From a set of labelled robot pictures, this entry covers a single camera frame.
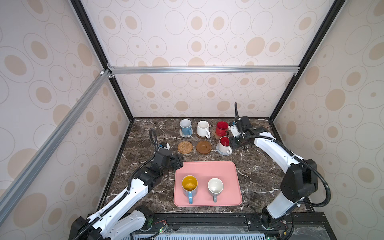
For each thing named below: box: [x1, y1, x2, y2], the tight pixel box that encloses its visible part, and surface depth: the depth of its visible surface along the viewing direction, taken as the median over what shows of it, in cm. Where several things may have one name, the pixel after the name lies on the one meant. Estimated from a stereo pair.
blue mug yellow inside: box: [181, 175, 199, 205], surface depth 79 cm
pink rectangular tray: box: [174, 161, 243, 207], surface depth 88 cm
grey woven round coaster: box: [216, 144, 230, 156], surface depth 102 cm
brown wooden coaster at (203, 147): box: [196, 140, 212, 154], surface depth 105 cm
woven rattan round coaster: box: [177, 141, 193, 155], surface depth 105 cm
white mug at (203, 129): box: [196, 120, 211, 139], surface depth 106 cm
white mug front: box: [207, 177, 224, 203], surface depth 79 cm
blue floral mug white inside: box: [179, 119, 193, 136], surface depth 105 cm
